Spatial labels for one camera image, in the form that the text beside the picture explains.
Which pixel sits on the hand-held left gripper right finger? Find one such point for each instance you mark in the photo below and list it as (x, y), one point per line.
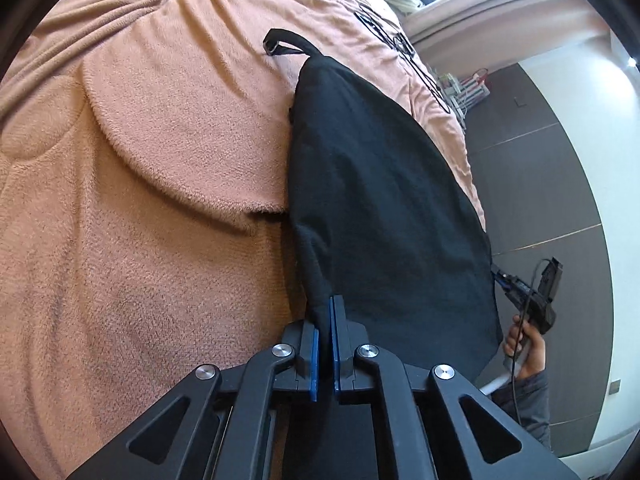
(335, 345)

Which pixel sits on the black pants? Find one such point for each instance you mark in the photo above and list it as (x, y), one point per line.
(380, 185)

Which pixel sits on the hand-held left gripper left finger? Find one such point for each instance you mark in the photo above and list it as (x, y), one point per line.
(314, 360)

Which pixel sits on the orange fleece blanket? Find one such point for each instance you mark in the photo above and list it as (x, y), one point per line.
(150, 210)

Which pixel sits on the red and white rack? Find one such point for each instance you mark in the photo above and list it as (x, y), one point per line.
(467, 90)

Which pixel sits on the person's right forearm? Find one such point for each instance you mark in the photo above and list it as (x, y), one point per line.
(532, 405)

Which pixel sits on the person's right hand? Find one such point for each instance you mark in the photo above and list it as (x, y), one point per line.
(530, 352)

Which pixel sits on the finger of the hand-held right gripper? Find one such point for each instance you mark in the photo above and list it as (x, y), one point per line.
(506, 285)

